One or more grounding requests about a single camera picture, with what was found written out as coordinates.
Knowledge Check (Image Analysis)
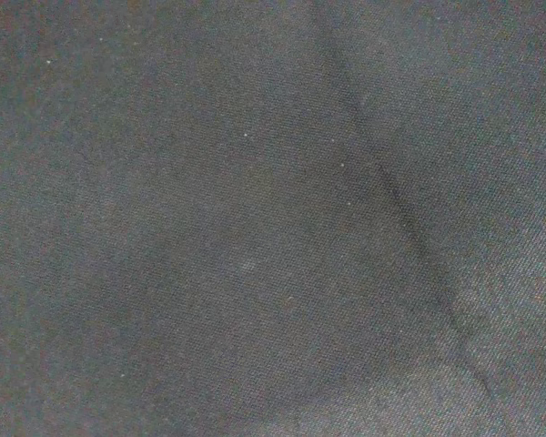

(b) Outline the black bench cloth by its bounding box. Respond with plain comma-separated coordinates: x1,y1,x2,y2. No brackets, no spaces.
0,0,546,437

